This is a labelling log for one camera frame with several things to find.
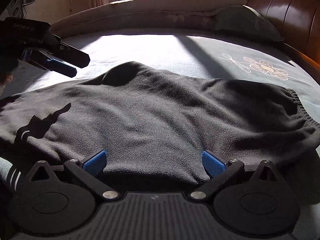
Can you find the pink floral quilt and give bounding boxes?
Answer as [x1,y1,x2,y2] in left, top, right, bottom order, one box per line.
[51,0,246,38]

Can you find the black garment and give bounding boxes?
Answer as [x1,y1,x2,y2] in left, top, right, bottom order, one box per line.
[1,62,319,184]

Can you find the teal pillow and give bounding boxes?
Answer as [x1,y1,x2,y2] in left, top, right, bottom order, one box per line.
[214,5,284,42]

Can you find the wooden headboard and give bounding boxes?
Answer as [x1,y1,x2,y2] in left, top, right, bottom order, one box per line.
[247,0,319,82]

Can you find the teal patterned bed sheet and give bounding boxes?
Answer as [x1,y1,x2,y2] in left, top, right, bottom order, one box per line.
[1,30,319,239]

